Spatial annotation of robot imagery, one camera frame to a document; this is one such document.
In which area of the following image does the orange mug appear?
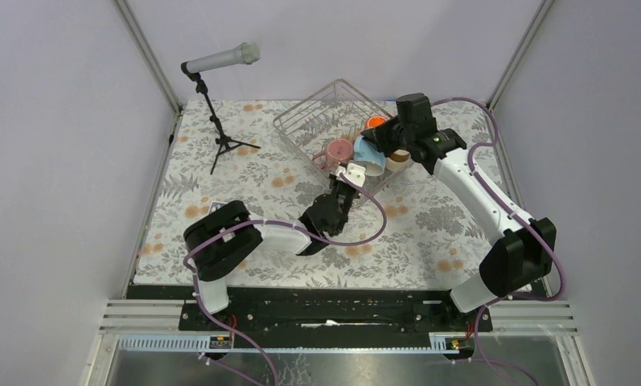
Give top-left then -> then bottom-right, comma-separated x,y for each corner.
364,116 -> 388,129

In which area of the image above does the light blue mug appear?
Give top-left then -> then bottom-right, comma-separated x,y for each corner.
353,135 -> 386,177

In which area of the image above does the cream brown-banded cup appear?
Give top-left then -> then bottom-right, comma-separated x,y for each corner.
385,150 -> 410,172

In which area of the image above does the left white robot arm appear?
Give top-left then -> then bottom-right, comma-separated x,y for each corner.
183,166 -> 366,331

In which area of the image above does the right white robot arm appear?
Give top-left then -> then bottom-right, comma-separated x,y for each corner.
361,92 -> 557,331

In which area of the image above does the pink floral mug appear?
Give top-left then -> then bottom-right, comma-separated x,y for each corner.
311,139 -> 354,172

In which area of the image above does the floral table mat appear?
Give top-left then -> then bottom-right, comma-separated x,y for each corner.
134,100 -> 534,292

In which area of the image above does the blue playing card box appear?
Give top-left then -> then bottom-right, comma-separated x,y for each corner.
208,201 -> 226,214

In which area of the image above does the black microphone tripod stand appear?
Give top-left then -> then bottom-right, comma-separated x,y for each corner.
188,73 -> 260,175

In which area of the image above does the grey microphone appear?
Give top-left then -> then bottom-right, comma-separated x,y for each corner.
181,43 -> 261,74

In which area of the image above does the wire dish rack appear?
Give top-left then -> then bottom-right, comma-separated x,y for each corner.
273,79 -> 397,207

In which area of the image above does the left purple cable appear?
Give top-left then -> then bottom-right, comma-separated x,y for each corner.
183,175 -> 388,386

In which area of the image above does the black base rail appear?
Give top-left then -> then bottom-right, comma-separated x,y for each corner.
179,287 -> 492,349

